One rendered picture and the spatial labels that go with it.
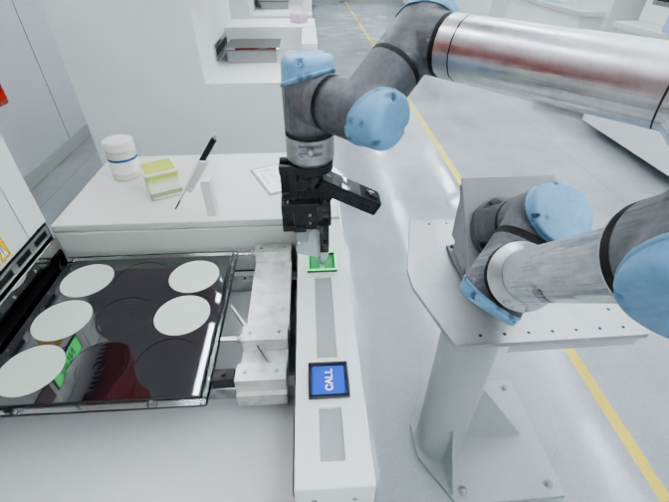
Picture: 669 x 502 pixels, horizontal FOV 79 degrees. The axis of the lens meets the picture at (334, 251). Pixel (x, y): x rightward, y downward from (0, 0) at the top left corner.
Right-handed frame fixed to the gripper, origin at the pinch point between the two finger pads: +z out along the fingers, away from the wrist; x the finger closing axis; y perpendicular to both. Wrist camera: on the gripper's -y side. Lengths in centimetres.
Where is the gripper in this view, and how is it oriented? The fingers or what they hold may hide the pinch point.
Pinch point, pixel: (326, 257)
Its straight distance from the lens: 76.4
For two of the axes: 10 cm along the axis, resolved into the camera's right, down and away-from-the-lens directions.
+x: 0.6, 6.1, -7.9
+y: -10.0, 0.4, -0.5
